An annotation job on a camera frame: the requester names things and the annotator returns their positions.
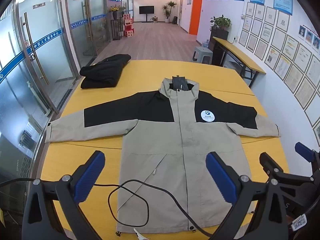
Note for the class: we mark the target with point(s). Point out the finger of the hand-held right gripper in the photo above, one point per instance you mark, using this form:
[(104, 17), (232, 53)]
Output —
[(303, 152), (268, 163)]

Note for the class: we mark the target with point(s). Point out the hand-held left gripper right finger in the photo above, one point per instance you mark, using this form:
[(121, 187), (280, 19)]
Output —
[(220, 177)]

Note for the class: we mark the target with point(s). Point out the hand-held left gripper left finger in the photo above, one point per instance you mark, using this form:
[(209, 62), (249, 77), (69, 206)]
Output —
[(90, 175)]

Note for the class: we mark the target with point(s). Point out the beige and black jacket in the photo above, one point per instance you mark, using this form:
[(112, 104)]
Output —
[(175, 142)]

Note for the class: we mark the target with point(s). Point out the black folded garment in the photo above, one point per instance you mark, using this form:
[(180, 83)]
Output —
[(105, 72)]

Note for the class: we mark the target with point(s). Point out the framed portrait photo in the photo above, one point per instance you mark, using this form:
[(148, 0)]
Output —
[(302, 33), (316, 42), (309, 37)]

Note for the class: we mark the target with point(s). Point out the yellow side table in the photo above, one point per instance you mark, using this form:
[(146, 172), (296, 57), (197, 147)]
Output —
[(237, 55)]

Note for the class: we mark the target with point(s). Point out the grey plastic stool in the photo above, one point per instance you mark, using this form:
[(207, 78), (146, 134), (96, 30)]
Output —
[(202, 53)]

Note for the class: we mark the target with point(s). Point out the black cabinet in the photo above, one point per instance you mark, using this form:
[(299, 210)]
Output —
[(218, 38)]

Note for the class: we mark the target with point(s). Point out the frosted glass door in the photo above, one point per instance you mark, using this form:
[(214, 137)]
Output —
[(82, 20), (45, 42)]

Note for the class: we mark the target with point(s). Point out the black plant stand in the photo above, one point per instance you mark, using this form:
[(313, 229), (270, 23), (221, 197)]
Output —
[(116, 28)]

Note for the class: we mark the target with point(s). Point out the green potted plant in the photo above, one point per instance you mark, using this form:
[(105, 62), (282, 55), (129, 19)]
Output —
[(220, 21)]

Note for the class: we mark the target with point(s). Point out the stack of red boxes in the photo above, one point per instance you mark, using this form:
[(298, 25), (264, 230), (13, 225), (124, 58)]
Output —
[(128, 25)]

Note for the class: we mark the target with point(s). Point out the black bin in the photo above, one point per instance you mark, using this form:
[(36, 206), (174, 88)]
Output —
[(175, 20)]

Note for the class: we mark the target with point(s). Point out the sunflower bouquet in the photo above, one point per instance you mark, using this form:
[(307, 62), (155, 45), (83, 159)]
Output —
[(115, 9)]

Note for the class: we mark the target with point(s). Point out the small potted plant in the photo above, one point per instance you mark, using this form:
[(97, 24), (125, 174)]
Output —
[(154, 18)]

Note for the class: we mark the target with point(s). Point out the orange door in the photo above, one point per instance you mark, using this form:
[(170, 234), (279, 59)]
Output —
[(195, 10)]

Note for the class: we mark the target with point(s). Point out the black television on stand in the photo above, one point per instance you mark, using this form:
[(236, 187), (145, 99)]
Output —
[(146, 10)]

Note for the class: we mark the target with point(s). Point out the tall potted palm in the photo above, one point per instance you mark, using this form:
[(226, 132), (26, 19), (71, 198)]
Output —
[(168, 10)]

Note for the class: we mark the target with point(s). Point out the wall of framed papers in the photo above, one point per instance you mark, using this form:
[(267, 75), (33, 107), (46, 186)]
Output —
[(282, 55)]

